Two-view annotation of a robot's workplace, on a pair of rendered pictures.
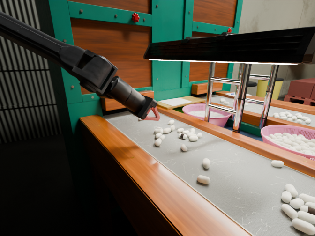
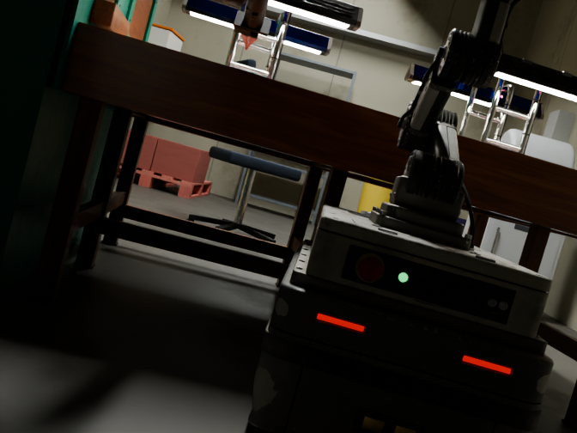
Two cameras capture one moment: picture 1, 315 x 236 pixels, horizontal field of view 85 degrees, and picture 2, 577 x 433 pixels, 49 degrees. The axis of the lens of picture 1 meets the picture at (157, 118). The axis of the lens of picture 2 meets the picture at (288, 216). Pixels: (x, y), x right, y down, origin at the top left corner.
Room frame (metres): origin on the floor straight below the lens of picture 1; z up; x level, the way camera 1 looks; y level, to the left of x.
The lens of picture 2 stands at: (-0.59, 1.58, 0.53)
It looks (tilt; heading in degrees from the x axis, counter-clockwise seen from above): 4 degrees down; 298
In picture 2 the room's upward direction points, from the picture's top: 16 degrees clockwise
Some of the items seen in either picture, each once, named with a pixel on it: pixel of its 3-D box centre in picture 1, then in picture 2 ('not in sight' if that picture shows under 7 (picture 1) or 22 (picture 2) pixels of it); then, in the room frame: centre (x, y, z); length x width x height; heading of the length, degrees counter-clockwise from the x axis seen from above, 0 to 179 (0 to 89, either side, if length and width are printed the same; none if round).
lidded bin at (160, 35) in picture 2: not in sight; (156, 42); (4.15, -3.47, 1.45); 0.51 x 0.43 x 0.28; 116
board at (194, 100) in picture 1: (179, 101); not in sight; (1.10, -0.15, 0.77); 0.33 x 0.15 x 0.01; 126
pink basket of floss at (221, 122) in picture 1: (205, 117); not in sight; (0.93, -0.28, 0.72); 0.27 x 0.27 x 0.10
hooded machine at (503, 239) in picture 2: not in sight; (516, 219); (0.20, -3.36, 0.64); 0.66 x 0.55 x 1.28; 116
